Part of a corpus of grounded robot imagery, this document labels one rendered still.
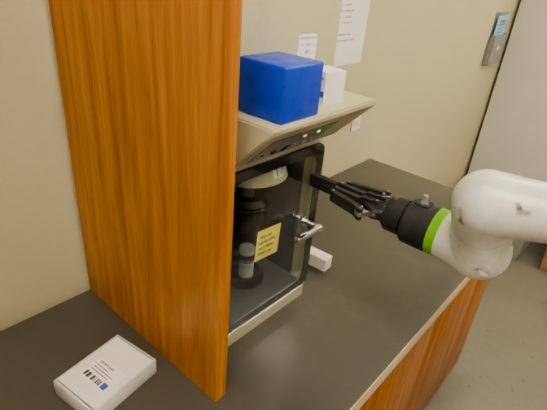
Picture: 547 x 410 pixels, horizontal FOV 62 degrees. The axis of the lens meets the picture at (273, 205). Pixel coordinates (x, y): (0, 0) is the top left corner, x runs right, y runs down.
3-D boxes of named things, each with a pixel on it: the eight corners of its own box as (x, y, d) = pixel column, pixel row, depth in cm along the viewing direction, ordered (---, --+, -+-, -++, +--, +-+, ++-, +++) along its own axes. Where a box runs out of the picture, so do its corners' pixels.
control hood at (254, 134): (218, 167, 80) (220, 111, 75) (325, 130, 102) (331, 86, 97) (266, 189, 74) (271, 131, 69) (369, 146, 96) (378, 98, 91)
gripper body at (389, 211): (420, 195, 91) (380, 180, 96) (400, 208, 85) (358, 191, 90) (412, 227, 94) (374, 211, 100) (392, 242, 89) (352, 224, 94)
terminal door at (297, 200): (218, 339, 100) (223, 176, 81) (304, 281, 121) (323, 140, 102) (220, 341, 100) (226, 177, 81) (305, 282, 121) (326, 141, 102)
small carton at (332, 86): (304, 98, 87) (308, 66, 84) (324, 96, 90) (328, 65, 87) (322, 105, 84) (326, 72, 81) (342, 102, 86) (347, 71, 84)
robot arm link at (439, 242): (492, 301, 81) (518, 256, 85) (502, 263, 71) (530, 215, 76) (419, 266, 88) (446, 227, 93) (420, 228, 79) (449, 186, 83)
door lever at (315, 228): (281, 237, 103) (282, 228, 102) (306, 223, 109) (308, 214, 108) (299, 247, 100) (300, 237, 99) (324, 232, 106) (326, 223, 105)
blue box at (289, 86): (236, 110, 77) (238, 55, 73) (274, 101, 84) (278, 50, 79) (280, 125, 71) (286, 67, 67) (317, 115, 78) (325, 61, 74)
